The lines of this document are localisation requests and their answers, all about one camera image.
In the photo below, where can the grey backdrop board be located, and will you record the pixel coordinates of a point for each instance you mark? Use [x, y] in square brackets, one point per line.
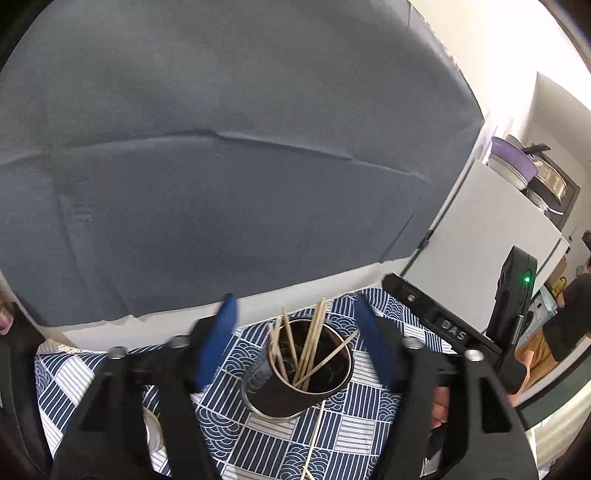
[156, 155]

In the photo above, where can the purple pot on fridge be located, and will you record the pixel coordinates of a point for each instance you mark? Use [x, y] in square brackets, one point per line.
[511, 163]

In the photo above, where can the person in black shirt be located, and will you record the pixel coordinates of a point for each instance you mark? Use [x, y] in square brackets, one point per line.
[561, 334]

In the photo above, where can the white refrigerator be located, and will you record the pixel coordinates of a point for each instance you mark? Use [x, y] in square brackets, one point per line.
[462, 263]

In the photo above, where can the steel pot on fridge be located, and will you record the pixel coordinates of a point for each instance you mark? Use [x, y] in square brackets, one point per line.
[549, 184]

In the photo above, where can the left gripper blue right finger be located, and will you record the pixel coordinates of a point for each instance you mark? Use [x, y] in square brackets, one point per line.
[381, 341]

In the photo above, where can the black tumbler cup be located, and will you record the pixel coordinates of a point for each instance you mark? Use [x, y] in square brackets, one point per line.
[271, 397]

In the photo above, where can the person's right hand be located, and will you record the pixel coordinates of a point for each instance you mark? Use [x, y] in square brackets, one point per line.
[440, 408]

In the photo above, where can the wooden chopstick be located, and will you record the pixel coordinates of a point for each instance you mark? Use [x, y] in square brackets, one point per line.
[327, 359]
[314, 438]

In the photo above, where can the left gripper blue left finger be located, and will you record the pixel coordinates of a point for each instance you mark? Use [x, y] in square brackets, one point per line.
[210, 353]

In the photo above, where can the chopstick in cup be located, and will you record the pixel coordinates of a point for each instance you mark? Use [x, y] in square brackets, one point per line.
[276, 353]
[307, 346]
[316, 335]
[290, 337]

